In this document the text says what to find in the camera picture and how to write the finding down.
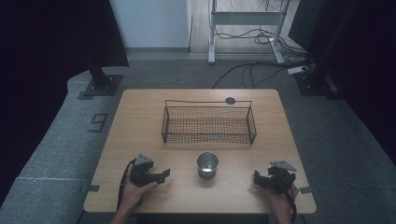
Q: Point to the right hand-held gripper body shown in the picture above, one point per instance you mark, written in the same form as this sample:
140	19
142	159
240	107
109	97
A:
281	177

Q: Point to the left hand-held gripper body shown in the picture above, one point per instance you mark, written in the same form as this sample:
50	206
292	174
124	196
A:
141	172

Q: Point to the person's left hand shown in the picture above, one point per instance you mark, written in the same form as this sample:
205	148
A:
134	194

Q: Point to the person's right hand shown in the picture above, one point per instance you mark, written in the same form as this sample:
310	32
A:
280	202

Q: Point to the dark tape strip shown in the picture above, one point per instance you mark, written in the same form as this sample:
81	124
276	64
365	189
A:
306	190
92	188

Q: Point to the metal cup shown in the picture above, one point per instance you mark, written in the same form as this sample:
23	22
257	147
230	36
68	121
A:
207	166

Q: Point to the dark tape floor marking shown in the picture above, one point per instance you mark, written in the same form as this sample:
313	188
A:
99	123

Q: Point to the round black table grommet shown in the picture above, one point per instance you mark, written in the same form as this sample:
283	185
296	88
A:
230	100

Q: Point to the white power strip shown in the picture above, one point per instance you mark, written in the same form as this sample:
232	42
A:
297	70

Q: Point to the dark curtain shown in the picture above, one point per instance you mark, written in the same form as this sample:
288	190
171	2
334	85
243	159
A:
46	62
358	62

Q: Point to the black stand with base plate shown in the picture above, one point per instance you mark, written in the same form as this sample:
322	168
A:
314	82
101	82

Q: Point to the white metal desk frame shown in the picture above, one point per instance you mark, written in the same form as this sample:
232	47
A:
246	18

